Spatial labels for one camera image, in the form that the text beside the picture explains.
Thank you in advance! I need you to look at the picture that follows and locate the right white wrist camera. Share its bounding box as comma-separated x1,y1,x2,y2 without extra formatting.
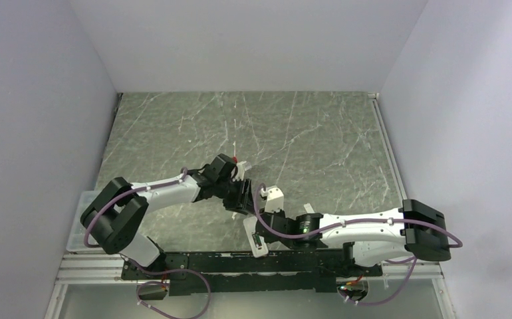
259,185,284,213

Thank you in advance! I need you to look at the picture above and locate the aluminium frame rail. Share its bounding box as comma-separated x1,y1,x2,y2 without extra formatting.
367,92,442,278

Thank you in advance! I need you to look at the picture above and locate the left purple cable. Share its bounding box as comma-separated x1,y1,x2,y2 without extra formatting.
82,167,189,249

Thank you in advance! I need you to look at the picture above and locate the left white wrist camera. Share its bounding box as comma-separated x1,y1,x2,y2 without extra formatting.
232,156,252,181

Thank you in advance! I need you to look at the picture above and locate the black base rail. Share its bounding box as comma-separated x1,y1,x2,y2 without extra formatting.
121,247,382,296

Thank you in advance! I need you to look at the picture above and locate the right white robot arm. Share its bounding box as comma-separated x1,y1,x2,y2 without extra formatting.
245,199,461,276

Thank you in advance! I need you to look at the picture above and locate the clear plastic organizer box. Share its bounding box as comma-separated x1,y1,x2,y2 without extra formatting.
66,191,100,253

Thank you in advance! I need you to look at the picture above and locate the white battery cover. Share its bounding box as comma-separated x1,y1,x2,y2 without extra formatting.
303,203,315,214

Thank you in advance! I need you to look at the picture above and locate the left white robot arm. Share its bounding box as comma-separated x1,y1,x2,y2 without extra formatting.
80,154,253,279

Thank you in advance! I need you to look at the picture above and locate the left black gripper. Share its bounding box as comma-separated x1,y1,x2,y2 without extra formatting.
214,177,257,215

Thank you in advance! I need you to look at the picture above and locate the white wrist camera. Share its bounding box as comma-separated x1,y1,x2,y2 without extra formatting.
232,156,252,181
259,185,284,213

